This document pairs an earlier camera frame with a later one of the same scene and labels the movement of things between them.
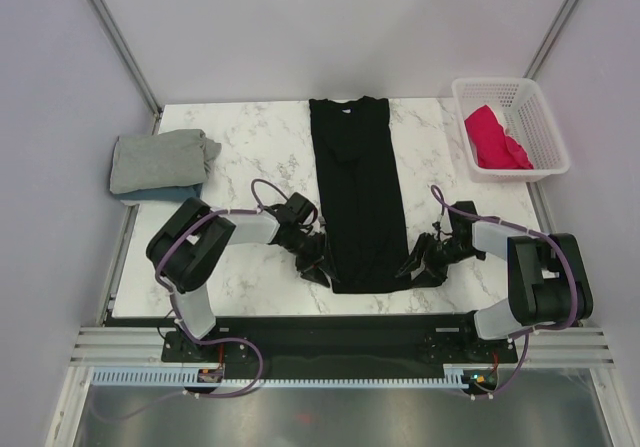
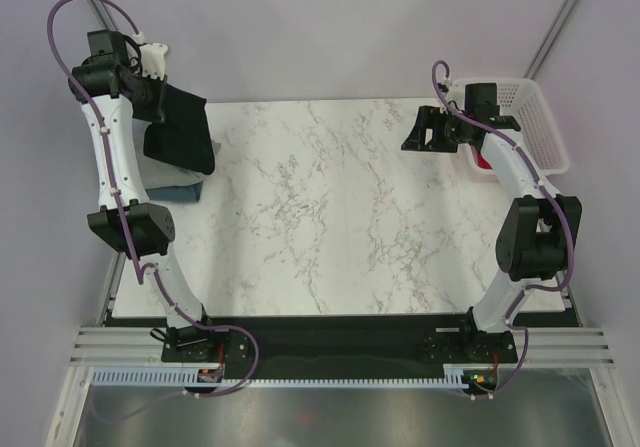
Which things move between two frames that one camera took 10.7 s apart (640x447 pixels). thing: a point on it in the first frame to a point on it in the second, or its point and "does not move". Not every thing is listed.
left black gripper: [307, 266] to [155, 112]
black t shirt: [361, 196] to [185, 137]
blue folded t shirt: [162, 194] does not move
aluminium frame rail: [575, 347] does not move
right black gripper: [424, 242] to [427, 117]
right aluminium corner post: [559, 23] does not move
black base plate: [339, 347] does not move
